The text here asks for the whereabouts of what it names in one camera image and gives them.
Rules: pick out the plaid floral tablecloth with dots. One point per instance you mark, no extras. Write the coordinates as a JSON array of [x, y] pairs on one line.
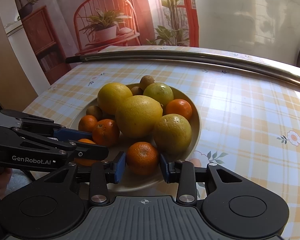
[[250, 122]]

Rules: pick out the beige round plate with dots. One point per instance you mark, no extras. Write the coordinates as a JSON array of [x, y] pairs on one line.
[[131, 181]]

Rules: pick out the large yellow grapefruit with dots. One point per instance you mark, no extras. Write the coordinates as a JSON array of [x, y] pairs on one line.
[[111, 95]]

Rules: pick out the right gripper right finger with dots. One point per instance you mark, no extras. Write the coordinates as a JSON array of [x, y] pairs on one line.
[[186, 175]]

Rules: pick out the person left hand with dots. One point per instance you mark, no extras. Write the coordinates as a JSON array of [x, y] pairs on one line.
[[5, 177]]

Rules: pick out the steel telescopic pole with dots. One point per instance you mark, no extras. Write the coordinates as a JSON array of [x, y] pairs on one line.
[[277, 70]]

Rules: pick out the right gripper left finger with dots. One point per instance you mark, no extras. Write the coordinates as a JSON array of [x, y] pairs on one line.
[[100, 175]]

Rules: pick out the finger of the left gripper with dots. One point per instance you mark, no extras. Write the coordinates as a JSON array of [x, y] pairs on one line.
[[70, 147], [42, 126]]

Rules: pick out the large yellow orange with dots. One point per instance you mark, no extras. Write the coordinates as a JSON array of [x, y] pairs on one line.
[[137, 116]]

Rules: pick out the brown kiwi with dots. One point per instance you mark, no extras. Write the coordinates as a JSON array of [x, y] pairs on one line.
[[136, 90], [146, 81], [95, 111]]

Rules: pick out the printed room backdrop cloth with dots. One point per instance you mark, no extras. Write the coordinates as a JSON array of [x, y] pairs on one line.
[[58, 29]]

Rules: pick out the small orange mandarin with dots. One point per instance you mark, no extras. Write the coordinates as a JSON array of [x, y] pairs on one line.
[[106, 133]]

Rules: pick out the yellow-green orange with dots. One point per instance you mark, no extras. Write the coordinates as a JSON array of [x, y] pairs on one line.
[[159, 92], [172, 134]]

